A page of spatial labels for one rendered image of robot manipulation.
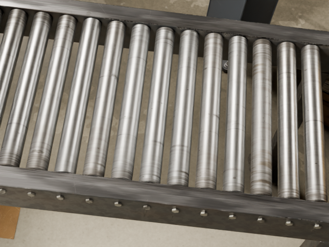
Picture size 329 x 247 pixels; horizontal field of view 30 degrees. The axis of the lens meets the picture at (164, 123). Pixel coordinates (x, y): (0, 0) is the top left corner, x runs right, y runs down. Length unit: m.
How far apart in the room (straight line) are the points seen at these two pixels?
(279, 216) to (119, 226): 0.91
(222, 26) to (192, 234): 0.85
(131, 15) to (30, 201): 0.55
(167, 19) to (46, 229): 0.93
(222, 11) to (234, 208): 1.22
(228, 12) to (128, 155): 1.12
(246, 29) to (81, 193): 0.63
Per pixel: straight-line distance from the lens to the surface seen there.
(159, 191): 1.38
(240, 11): 2.34
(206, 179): 1.41
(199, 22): 1.65
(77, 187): 1.39
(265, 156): 1.47
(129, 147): 1.43
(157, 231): 2.20
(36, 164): 1.42
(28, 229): 2.22
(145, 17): 1.64
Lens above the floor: 2.07
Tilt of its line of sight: 60 degrees down
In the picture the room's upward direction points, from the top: 10 degrees clockwise
